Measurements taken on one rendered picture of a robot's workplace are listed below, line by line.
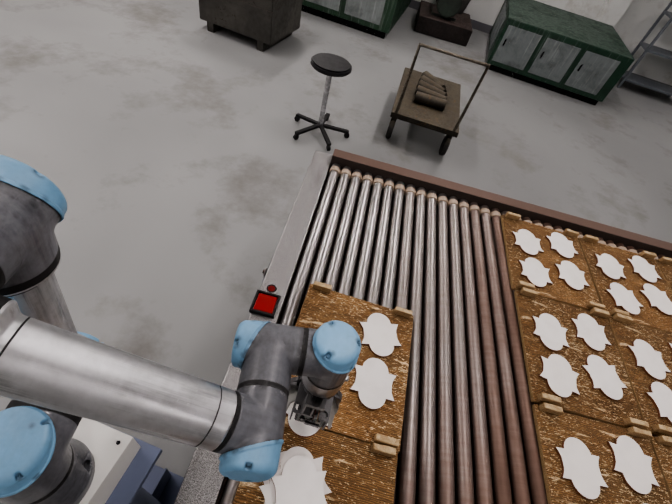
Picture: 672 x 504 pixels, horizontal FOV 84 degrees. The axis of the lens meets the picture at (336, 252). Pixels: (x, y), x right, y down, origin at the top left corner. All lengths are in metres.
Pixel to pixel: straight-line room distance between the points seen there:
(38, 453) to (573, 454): 1.20
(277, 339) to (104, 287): 1.92
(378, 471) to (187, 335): 1.41
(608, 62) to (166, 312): 6.02
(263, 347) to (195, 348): 1.57
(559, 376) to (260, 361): 1.03
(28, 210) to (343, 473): 0.81
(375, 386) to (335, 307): 0.27
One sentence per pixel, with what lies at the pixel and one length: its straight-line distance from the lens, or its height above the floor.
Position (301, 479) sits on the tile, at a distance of 0.95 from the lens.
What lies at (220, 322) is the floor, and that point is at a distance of 2.20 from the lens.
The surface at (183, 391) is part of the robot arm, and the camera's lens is 0.49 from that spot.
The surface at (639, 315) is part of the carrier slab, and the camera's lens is 1.82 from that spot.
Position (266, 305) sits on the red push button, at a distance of 1.16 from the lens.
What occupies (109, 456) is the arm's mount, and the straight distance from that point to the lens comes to 1.01.
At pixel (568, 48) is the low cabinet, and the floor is 0.56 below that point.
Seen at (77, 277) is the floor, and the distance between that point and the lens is 2.52.
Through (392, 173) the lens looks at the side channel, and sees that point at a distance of 1.72.
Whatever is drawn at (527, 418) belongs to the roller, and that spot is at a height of 0.92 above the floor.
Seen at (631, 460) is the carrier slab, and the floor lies 0.95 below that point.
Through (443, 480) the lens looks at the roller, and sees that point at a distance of 1.11.
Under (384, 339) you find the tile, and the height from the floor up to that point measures 0.95.
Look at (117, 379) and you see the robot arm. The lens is 0.48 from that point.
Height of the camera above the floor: 1.91
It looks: 48 degrees down
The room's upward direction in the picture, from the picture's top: 17 degrees clockwise
